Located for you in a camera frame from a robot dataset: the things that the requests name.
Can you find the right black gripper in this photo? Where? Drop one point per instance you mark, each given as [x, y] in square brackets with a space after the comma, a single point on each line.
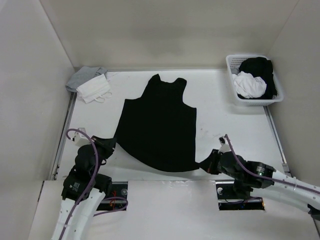
[208, 163]

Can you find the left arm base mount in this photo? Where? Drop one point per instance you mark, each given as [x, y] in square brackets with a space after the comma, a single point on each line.
[116, 198]

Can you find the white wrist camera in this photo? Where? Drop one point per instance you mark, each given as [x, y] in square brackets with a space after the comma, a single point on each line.
[79, 139]
[224, 146]

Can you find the white plastic laundry basket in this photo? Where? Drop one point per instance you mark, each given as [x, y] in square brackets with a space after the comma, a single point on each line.
[235, 61]

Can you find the black tank top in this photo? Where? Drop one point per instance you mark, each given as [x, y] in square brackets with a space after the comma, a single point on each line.
[158, 128]

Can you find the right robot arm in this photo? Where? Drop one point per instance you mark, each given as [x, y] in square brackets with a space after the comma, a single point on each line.
[254, 179]

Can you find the crumpled white tank top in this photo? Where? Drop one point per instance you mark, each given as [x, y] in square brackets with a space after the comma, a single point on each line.
[248, 86]

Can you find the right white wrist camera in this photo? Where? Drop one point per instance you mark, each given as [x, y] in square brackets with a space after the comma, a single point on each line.
[224, 146]

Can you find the black garment in basket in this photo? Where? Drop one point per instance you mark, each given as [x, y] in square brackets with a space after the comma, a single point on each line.
[260, 67]

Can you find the folded white tank top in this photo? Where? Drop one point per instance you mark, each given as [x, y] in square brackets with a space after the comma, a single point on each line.
[98, 89]

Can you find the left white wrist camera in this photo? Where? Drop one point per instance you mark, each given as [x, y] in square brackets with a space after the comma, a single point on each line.
[79, 139]

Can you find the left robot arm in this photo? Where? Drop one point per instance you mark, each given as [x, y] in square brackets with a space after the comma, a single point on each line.
[84, 189]

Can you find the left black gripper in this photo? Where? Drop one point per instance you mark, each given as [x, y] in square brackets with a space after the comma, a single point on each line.
[108, 145]

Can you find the folded grey tank top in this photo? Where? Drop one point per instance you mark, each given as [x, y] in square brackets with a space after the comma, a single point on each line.
[83, 75]

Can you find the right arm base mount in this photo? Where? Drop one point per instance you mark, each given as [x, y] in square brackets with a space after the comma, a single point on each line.
[229, 201]

